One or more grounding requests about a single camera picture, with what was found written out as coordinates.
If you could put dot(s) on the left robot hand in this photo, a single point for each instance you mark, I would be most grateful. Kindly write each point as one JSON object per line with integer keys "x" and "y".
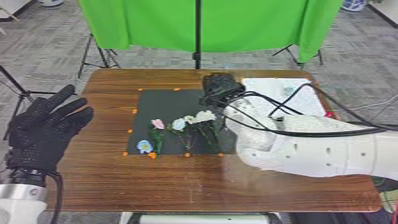
{"x": 41, "y": 133}

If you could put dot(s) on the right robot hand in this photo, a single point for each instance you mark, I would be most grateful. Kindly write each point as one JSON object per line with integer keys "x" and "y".
{"x": 220, "y": 87}

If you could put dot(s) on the white flower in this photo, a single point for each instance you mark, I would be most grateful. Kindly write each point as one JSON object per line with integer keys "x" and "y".
{"x": 204, "y": 116}

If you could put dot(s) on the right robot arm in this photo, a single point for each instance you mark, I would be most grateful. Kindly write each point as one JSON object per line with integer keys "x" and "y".
{"x": 307, "y": 153}

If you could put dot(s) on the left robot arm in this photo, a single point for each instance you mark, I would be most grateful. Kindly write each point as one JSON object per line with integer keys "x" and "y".
{"x": 18, "y": 200}

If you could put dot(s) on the white sheet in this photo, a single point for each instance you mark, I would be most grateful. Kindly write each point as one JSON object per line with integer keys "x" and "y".
{"x": 266, "y": 87}

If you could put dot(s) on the cream flower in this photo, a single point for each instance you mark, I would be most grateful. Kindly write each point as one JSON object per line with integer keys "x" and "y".
{"x": 188, "y": 119}

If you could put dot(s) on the dark mat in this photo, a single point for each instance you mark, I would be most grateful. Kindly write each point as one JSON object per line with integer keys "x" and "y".
{"x": 162, "y": 106}

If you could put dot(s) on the pale blue flower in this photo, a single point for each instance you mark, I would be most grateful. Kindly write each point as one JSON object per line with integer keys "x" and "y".
{"x": 178, "y": 124}

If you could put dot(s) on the pink flower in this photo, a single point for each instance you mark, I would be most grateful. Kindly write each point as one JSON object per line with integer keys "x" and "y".
{"x": 156, "y": 124}

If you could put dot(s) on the black stand pole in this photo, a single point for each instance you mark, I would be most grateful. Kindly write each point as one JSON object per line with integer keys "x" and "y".
{"x": 197, "y": 33}

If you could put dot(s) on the blue white porcelain vase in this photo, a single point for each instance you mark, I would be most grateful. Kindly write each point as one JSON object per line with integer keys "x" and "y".
{"x": 51, "y": 2}
{"x": 353, "y": 4}

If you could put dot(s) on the pale grey bar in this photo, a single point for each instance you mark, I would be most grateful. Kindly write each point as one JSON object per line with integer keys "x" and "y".
{"x": 201, "y": 219}

